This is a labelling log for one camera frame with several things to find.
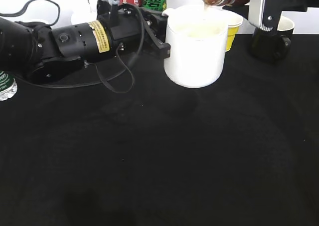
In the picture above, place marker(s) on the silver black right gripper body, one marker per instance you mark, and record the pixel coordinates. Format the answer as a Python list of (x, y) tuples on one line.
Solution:
[(265, 14)]

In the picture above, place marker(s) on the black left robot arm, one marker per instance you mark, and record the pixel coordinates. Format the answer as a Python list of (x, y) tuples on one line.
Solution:
[(43, 54)]

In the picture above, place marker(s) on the black ceramic mug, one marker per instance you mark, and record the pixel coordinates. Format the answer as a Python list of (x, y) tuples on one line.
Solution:
[(272, 46)]

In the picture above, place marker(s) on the white ceramic mug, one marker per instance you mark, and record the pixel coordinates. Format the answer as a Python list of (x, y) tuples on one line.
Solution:
[(197, 37)]

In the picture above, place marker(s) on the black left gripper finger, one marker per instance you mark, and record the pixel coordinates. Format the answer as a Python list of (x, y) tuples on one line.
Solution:
[(155, 43)]

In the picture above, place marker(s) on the green label water bottle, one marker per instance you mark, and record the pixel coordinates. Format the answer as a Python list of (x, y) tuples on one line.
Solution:
[(8, 86)]

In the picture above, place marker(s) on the yellow paper cup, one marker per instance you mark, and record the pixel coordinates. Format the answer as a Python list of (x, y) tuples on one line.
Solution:
[(234, 23)]

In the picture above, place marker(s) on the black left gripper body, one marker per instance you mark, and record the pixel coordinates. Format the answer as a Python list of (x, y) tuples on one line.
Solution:
[(127, 22)]

